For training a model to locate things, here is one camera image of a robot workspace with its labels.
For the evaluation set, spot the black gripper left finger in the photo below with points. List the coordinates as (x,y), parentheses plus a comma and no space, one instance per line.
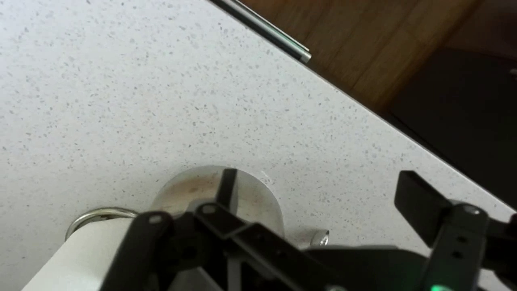
(242,243)

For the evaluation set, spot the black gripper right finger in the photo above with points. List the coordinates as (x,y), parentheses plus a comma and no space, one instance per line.
(457,236)

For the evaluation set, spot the white paper towel roll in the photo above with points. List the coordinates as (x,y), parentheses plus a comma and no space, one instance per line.
(81,252)

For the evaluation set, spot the silver paper towel holder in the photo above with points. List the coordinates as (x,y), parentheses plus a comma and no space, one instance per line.
(97,212)

